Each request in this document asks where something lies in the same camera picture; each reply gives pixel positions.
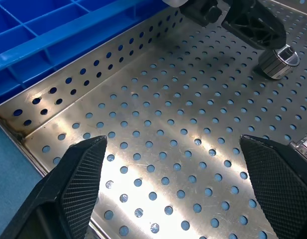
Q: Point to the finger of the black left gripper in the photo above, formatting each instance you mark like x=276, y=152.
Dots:
x=255, y=25

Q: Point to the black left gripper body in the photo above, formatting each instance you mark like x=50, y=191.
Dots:
x=200, y=11

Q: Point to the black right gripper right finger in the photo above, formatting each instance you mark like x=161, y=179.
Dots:
x=280, y=184

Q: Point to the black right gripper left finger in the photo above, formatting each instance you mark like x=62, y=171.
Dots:
x=68, y=189

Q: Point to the shiny metal roller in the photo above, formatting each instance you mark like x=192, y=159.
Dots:
x=280, y=64
x=305, y=148

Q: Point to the perforated steel tray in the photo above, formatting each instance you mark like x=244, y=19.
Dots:
x=111, y=87

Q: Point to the blue plastic compartment tray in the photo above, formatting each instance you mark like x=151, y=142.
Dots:
x=56, y=49

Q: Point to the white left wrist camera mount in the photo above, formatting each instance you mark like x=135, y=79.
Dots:
x=173, y=2

